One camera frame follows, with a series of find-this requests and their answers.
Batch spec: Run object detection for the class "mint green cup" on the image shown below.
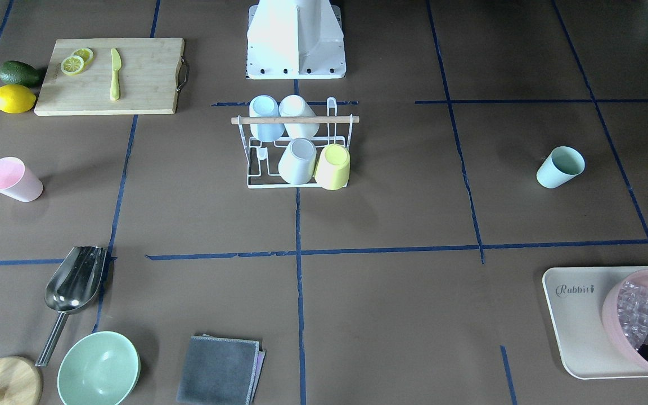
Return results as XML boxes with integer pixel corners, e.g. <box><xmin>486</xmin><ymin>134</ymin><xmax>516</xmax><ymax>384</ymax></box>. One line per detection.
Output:
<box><xmin>537</xmin><ymin>146</ymin><xmax>586</xmax><ymax>189</ymax></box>

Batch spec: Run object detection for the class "pink cup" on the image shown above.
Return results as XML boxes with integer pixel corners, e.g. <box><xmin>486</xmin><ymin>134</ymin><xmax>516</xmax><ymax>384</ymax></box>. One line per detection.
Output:
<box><xmin>0</xmin><ymin>156</ymin><xmax>44</xmax><ymax>203</ymax></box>

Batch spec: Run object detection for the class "yellow cup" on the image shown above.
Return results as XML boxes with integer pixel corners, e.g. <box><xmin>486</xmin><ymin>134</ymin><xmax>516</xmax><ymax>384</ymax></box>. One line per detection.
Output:
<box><xmin>314</xmin><ymin>144</ymin><xmax>350</xmax><ymax>190</ymax></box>

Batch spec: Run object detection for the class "grey cup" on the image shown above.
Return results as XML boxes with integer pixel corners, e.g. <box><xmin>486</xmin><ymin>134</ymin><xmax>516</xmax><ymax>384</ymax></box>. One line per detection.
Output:
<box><xmin>278</xmin><ymin>138</ymin><xmax>317</xmax><ymax>185</ymax></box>

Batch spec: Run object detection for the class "white cup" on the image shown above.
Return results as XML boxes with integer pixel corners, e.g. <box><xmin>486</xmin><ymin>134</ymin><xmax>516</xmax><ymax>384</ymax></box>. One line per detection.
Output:
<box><xmin>278</xmin><ymin>94</ymin><xmax>321</xmax><ymax>139</ymax></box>

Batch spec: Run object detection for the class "light blue cup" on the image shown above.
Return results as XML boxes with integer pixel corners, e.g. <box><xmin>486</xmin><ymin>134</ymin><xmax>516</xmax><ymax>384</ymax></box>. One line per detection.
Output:
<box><xmin>249</xmin><ymin>94</ymin><xmax>285</xmax><ymax>142</ymax></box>

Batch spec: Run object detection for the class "grey folded cloth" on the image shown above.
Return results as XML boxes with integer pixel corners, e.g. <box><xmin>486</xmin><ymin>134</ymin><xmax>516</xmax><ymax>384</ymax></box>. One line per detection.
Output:
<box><xmin>177</xmin><ymin>334</ymin><xmax>266</xmax><ymax>404</ymax></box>

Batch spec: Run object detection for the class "bamboo cutting board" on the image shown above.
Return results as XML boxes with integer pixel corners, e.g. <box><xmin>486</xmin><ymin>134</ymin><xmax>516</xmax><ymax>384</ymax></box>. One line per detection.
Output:
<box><xmin>34</xmin><ymin>38</ymin><xmax>185</xmax><ymax>117</ymax></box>

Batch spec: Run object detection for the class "yellow plastic knife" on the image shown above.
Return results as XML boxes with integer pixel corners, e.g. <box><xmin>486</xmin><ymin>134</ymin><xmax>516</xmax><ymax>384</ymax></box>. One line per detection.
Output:
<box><xmin>110</xmin><ymin>48</ymin><xmax>123</xmax><ymax>102</ymax></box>

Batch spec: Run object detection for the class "steel scoop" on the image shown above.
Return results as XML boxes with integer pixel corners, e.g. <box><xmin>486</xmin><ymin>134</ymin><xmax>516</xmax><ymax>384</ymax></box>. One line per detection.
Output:
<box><xmin>34</xmin><ymin>246</ymin><xmax>106</xmax><ymax>367</ymax></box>

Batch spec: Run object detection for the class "beige tray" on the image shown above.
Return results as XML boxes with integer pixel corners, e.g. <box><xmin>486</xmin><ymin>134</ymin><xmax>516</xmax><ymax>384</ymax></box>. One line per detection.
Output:
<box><xmin>542</xmin><ymin>266</ymin><xmax>648</xmax><ymax>380</ymax></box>

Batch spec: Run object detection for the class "green bowl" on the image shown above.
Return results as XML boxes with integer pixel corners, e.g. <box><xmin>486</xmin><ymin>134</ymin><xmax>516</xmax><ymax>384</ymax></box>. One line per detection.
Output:
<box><xmin>57</xmin><ymin>331</ymin><xmax>141</xmax><ymax>404</ymax></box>

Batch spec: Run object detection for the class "lemon slice back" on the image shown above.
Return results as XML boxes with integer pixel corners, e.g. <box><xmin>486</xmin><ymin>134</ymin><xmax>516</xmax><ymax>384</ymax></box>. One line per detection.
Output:
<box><xmin>72</xmin><ymin>48</ymin><xmax>95</xmax><ymax>66</ymax></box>

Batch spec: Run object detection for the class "lemon slice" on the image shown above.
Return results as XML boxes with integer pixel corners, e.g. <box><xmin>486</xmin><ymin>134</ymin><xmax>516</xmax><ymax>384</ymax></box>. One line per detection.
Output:
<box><xmin>61</xmin><ymin>55</ymin><xmax>87</xmax><ymax>76</ymax></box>
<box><xmin>72</xmin><ymin>48</ymin><xmax>95</xmax><ymax>66</ymax></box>

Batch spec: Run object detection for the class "lemon slice front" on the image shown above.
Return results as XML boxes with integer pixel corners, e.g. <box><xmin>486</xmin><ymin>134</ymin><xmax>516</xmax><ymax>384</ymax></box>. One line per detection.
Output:
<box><xmin>61</xmin><ymin>55</ymin><xmax>87</xmax><ymax>76</ymax></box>

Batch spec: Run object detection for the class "pink bowl with ice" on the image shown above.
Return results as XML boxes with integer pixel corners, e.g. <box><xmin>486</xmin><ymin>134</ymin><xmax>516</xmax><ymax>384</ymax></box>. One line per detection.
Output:
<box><xmin>601</xmin><ymin>269</ymin><xmax>648</xmax><ymax>372</ymax></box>

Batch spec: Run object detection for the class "yellow lemon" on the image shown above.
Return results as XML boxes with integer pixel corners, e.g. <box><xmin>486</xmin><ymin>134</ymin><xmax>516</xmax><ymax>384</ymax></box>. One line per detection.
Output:
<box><xmin>0</xmin><ymin>84</ymin><xmax>37</xmax><ymax>114</ymax></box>

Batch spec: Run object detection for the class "green avocado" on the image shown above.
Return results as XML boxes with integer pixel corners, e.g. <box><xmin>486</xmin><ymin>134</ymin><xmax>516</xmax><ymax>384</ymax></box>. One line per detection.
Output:
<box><xmin>0</xmin><ymin>61</ymin><xmax>43</xmax><ymax>89</ymax></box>

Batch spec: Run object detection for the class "white wire cup rack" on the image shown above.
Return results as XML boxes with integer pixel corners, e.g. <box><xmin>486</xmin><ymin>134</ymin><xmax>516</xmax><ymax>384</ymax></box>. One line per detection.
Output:
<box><xmin>231</xmin><ymin>97</ymin><xmax>360</xmax><ymax>189</ymax></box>

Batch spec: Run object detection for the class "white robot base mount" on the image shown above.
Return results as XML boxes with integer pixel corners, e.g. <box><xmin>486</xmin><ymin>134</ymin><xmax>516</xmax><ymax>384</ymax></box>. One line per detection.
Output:
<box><xmin>245</xmin><ymin>1</ymin><xmax>347</xmax><ymax>80</ymax></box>

